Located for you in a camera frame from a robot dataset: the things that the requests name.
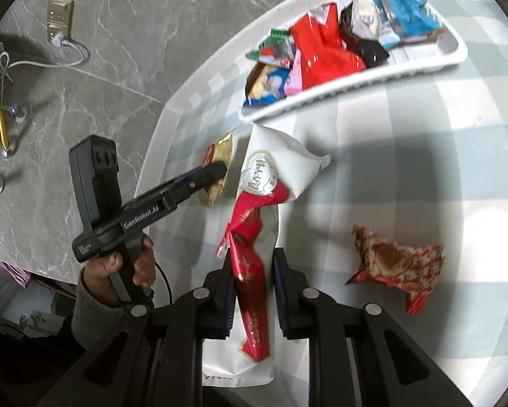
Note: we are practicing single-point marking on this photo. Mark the checkered tablecloth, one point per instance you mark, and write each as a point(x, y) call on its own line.
point(406, 178)

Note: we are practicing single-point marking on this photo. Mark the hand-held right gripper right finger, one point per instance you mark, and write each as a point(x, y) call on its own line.
point(280, 296)

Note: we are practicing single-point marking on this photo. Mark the gold snack packet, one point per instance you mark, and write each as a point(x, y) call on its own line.
point(220, 146)

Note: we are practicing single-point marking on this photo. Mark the blue pipe valve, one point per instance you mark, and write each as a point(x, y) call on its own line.
point(18, 112)

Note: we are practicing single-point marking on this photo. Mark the pink snack packet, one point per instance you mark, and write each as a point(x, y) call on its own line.
point(294, 80)

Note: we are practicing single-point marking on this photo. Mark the white plastic tray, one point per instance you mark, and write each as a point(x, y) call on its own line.
point(449, 48)

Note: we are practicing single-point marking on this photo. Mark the wall socket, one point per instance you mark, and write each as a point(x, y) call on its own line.
point(61, 12)

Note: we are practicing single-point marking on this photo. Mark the long red snack packet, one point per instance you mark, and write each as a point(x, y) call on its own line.
point(249, 288)

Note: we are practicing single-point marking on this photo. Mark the light blue snack packet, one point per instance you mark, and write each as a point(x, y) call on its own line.
point(406, 12)

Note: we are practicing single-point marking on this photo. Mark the large white snack bag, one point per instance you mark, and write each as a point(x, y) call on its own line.
point(279, 152)

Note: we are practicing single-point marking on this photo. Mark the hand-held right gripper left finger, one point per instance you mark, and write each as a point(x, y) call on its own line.
point(228, 301)

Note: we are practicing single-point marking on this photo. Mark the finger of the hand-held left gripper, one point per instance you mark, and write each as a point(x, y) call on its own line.
point(207, 174)

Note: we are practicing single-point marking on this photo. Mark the black snack bag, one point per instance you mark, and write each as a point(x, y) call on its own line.
point(370, 53)

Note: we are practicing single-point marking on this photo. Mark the person's left hand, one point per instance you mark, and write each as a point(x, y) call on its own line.
point(101, 280)

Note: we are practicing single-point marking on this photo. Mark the red and white heart packet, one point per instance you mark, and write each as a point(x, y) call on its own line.
point(394, 263)

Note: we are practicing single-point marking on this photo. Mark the green snack packet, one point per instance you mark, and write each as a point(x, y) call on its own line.
point(275, 46)

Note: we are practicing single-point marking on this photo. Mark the white and beige snack packet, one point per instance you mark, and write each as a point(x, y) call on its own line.
point(364, 12)

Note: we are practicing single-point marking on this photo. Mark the glossy red snack packet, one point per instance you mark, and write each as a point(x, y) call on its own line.
point(322, 59)

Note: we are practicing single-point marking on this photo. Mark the person's left forearm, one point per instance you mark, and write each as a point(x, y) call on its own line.
point(93, 322)

